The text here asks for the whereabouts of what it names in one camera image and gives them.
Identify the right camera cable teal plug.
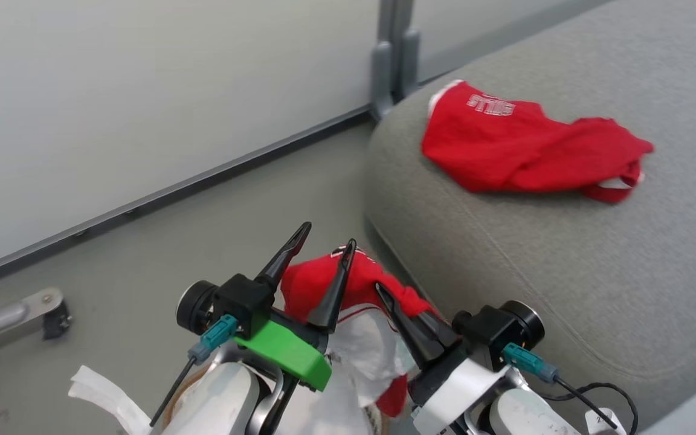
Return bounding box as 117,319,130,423
501,341,619,431

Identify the plain red jersey white lettering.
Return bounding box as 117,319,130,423
421,80,655,204

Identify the left camera cable teal plug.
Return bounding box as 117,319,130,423
149,314,240,428

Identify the camera cable teal plug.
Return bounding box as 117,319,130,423
501,341,619,431
149,314,240,428

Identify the thin black looped cable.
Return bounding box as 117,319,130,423
534,381,639,435

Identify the red garment black white print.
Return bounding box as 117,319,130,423
280,245,440,419

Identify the grey partition bottom rail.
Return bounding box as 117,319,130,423
0,104,380,294

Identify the white cloth garment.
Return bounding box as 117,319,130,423
275,304,419,435

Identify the woven laundry basket white rim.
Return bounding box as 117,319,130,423
69,362,391,435

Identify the grey fabric sofa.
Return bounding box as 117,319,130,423
363,0,696,435

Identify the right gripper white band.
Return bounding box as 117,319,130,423
375,282,509,434

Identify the black caster wheel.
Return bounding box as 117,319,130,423
42,300,73,340

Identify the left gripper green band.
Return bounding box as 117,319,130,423
233,222,357,392

